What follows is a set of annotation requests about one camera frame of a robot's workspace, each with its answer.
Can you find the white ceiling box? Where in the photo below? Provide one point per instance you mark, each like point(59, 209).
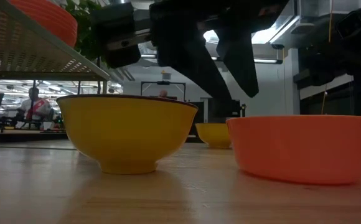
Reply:
point(330, 7)

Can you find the green perforated metal shelf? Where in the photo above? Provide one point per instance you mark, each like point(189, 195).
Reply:
point(28, 53)

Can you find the person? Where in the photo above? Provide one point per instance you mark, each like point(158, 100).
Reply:
point(163, 93)
point(37, 107)

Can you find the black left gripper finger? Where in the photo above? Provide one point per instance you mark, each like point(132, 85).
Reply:
point(196, 68)
point(239, 62)

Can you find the green potted plant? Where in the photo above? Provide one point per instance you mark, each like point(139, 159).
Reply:
point(85, 34)

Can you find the black tripod stand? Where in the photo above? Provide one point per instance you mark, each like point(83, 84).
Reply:
point(244, 110)

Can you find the long ceiling light tube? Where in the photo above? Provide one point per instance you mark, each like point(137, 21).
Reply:
point(267, 61)

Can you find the grey wall panel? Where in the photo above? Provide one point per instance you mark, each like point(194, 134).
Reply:
point(166, 76)

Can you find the orange plastic bowl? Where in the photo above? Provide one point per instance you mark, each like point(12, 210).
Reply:
point(298, 149)
point(59, 32)
point(65, 21)
point(48, 3)
point(54, 8)
point(60, 14)

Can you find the black background station frame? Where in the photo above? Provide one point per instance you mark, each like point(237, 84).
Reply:
point(163, 82)

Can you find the silver ceiling duct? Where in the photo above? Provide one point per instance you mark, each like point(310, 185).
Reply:
point(280, 28)

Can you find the black cabinet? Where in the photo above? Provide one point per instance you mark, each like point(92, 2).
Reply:
point(197, 118)
point(236, 107)

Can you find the yellow bowl with blue pattern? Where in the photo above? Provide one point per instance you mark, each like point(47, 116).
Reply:
point(126, 130)
point(213, 135)

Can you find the black ceiling camera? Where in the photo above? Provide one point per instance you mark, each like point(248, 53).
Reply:
point(277, 46)

